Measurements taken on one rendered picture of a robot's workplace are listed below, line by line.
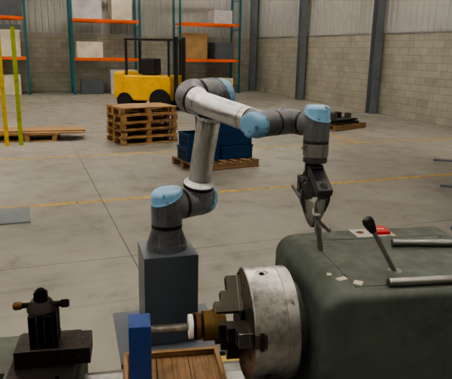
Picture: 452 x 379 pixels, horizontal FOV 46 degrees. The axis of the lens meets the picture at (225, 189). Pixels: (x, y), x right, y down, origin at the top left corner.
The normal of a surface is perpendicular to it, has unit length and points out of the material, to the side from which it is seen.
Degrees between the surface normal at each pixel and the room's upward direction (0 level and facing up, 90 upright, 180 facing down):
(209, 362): 0
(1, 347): 0
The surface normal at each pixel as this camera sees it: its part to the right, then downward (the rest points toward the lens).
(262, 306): 0.14, -0.47
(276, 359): 0.17, 0.40
